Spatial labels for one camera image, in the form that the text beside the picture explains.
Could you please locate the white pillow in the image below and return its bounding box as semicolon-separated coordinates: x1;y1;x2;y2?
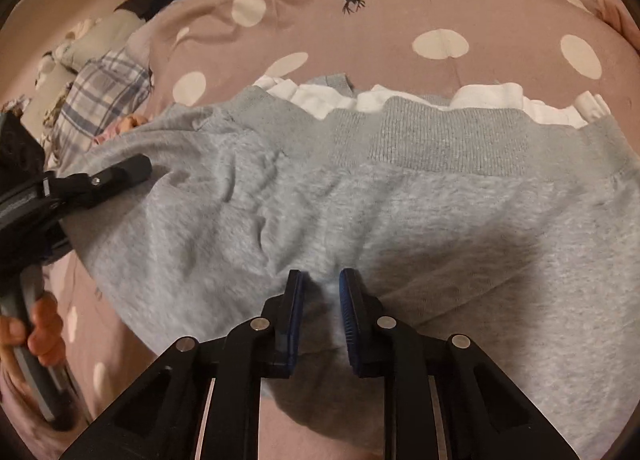
35;9;145;90

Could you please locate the blue plaid garment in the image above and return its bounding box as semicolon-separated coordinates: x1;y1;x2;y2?
49;48;152;168

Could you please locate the pink polka dot duvet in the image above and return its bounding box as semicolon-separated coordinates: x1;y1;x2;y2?
41;0;639;457

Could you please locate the left hand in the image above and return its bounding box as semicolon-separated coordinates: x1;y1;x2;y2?
1;292;66;388

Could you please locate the orange crumpled garment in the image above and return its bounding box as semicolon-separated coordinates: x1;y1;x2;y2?
93;113;149;146

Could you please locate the grey sweatshirt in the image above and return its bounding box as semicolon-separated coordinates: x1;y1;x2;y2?
62;85;639;459

